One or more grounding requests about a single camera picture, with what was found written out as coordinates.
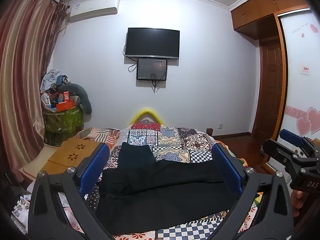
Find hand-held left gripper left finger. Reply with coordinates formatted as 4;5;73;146
28;142;113;240

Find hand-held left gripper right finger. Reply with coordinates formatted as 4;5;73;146
211;142;294;240

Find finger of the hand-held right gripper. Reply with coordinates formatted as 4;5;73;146
279;129;320;155
260;139;318;170

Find black pants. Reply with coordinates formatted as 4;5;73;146
95;159;239;232

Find folded dark pants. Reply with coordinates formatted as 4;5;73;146
117;142;157;169

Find person's right hand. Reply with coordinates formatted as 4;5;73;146
291;189;310;217

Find wooden lap desk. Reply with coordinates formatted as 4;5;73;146
41;137;103;174

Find striped orange blanket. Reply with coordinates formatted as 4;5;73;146
76;127;121;146

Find patchwork quilt bed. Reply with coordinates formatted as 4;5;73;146
59;119;260;240

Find beige bedside table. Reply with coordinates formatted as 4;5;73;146
19;145;59;180

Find orange box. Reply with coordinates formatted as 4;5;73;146
56;101;75;112

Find yellow headboard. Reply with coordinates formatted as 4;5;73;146
130;108;165;126

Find pile of clothes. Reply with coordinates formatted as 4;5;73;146
40;69;72;93

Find striped brown curtain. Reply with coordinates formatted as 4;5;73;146
0;0;69;180

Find wooden overhead cabinets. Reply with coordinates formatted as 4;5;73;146
230;0;310;40

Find white air conditioner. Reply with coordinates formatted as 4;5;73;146
68;0;120;22

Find black television cable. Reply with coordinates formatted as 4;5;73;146
123;44;138;72

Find small black wall monitor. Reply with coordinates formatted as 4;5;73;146
136;58;168;81

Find black wall television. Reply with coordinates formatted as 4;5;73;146
125;27;180;60

